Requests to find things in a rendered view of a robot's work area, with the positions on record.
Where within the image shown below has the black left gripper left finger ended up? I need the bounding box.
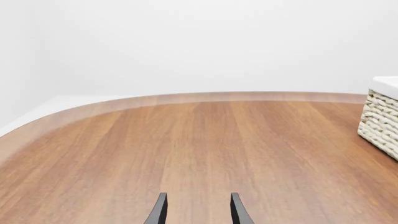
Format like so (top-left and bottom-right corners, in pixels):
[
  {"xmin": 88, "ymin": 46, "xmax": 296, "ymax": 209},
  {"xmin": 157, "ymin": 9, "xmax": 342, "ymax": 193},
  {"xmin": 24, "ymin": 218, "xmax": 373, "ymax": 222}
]
[{"xmin": 143, "ymin": 192, "xmax": 168, "ymax": 224}]

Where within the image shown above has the white woven basket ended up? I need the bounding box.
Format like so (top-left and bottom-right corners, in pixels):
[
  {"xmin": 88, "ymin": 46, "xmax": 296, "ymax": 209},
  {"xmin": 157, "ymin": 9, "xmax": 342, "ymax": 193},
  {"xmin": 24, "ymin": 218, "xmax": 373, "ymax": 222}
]
[{"xmin": 357, "ymin": 75, "xmax": 398, "ymax": 162}]

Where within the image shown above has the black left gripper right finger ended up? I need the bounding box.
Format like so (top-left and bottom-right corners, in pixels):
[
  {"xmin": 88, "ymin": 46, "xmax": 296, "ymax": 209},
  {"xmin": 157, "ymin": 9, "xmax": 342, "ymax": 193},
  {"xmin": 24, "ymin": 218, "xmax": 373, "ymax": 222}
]
[{"xmin": 230, "ymin": 192, "xmax": 255, "ymax": 224}]

